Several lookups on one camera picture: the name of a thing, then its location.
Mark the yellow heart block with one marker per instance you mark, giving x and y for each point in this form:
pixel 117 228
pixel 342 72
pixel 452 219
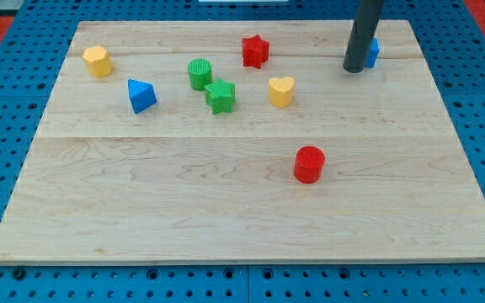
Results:
pixel 281 91

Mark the light wooden board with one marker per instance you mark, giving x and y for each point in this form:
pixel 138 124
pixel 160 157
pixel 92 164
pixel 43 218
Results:
pixel 176 184

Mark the green star block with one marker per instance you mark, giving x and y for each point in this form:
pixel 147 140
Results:
pixel 220 96

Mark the red cylinder block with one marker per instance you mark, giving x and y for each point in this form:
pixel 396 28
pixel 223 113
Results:
pixel 309 163

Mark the green cylinder block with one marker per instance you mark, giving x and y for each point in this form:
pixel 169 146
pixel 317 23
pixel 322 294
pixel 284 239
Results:
pixel 200 73

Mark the red star block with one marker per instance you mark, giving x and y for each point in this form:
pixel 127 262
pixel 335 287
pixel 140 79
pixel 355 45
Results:
pixel 255 51

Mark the blue triangle block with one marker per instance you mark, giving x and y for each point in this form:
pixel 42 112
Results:
pixel 141 95

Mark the blue block behind rod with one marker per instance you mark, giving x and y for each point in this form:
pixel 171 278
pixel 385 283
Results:
pixel 373 54

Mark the yellow hexagon block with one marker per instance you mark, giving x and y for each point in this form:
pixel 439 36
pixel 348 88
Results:
pixel 97 61

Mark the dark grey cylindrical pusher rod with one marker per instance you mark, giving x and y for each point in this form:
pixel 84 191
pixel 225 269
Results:
pixel 362 34

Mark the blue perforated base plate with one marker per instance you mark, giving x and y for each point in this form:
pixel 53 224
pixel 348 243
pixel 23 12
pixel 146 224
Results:
pixel 31 54

